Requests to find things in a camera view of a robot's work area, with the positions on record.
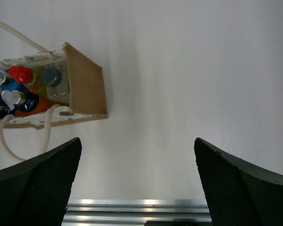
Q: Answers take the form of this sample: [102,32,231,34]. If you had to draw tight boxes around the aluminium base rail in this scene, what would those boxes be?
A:
[62,199,212,226]

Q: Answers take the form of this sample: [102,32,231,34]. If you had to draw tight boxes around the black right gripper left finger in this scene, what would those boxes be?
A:
[0,137,82,226]

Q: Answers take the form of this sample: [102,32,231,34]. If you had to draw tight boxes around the dark blue pump bottle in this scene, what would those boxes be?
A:
[0,90,39,119]

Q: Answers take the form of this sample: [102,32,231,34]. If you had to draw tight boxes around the clear bottle grey cap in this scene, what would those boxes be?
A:
[42,58,70,105]

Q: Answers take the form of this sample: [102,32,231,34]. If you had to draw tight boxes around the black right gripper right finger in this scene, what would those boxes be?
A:
[194,138,283,226]

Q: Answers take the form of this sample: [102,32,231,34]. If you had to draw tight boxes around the jute canvas tote bag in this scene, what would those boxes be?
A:
[0,21,108,162]

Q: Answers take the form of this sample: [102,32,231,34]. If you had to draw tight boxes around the yellow bottle red cap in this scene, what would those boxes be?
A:
[8,65,47,98]

